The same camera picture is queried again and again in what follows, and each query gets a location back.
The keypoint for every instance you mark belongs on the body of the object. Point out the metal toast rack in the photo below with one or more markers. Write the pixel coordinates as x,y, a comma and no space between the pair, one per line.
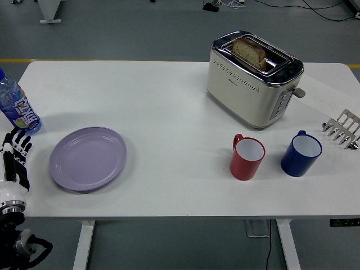
344,132

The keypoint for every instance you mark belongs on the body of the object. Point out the blue drink bottle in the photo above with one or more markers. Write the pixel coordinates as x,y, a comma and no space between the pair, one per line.
21,109

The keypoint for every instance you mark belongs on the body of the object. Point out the red mug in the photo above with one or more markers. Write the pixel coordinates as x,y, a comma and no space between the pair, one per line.
243,167

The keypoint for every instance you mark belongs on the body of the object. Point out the blue mug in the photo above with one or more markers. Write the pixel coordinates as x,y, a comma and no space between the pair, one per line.
295,163

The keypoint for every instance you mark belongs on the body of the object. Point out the white paper sheet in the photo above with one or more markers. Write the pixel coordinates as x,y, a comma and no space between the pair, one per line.
329,95

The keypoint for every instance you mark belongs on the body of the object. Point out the white stand base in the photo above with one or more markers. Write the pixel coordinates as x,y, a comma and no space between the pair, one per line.
50,11

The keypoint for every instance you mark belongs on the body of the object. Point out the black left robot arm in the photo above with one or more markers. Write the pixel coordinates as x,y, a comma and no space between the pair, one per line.
11,216

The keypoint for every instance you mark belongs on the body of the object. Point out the black device on floor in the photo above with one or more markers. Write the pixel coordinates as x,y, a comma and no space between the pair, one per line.
211,7

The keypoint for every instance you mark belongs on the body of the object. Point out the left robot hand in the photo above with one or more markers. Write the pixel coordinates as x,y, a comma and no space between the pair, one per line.
11,191

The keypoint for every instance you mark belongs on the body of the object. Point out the cream toaster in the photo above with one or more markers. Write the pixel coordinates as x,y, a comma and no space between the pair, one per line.
242,95

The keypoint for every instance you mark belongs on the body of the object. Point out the grey bracket under table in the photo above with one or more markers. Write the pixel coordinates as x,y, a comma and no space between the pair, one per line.
257,227

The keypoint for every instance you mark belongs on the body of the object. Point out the purple plate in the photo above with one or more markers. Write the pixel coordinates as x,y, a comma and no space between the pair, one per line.
87,159

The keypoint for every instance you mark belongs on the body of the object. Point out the bread slice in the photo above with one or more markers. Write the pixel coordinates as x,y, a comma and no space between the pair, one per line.
249,52

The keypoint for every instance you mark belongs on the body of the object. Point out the black table control panel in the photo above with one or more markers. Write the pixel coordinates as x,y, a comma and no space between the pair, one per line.
344,222

